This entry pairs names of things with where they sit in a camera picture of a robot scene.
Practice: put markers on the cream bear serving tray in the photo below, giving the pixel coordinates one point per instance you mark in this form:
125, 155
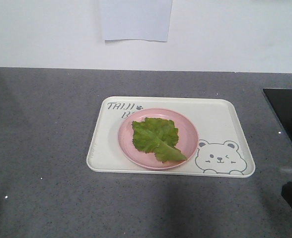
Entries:
222, 150

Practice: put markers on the green lettuce leaf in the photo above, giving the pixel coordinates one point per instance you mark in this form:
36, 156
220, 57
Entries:
157, 136

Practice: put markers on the pink round plate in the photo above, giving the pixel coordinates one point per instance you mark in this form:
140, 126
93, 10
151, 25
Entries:
187, 132

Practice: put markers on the white paper sheet on wall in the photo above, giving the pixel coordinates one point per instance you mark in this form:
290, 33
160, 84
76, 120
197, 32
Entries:
135, 19

